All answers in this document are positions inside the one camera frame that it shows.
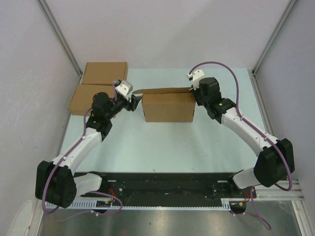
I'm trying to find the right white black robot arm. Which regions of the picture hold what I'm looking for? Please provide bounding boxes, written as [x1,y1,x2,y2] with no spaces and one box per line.
[190,77,295,197]

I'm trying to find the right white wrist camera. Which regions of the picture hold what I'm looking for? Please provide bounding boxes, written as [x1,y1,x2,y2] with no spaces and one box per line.
[187,69,205,90]

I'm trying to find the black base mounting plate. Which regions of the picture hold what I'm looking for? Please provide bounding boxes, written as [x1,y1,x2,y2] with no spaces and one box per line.
[91,171,252,199]

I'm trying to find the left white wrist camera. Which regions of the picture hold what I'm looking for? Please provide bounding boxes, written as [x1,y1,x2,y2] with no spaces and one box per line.
[115,80,133,101]

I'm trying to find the right aluminium frame post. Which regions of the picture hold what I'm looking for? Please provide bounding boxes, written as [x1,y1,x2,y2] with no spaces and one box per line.
[252,0,299,76]

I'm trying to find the aluminium frame post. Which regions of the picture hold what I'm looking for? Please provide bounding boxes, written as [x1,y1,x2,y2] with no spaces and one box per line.
[252,0,299,76]
[36,0,83,78]

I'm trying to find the left aluminium frame post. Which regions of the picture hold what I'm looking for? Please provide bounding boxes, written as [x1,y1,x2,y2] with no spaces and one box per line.
[36,0,83,78]

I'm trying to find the cardboard box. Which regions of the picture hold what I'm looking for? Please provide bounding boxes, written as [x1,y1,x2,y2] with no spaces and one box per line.
[82,62,128,86]
[133,88,195,122]
[68,84,114,116]

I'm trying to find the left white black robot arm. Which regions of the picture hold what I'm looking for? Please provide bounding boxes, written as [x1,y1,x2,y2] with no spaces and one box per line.
[35,92,142,208]

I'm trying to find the aluminium front rail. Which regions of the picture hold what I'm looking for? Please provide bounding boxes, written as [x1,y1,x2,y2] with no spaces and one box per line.
[255,180,304,201]

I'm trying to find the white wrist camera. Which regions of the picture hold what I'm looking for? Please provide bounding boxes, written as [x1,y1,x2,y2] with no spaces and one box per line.
[115,80,133,101]
[187,69,205,90]

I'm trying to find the white slotted cable duct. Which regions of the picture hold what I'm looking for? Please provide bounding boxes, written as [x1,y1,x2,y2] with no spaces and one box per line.
[45,198,247,211]

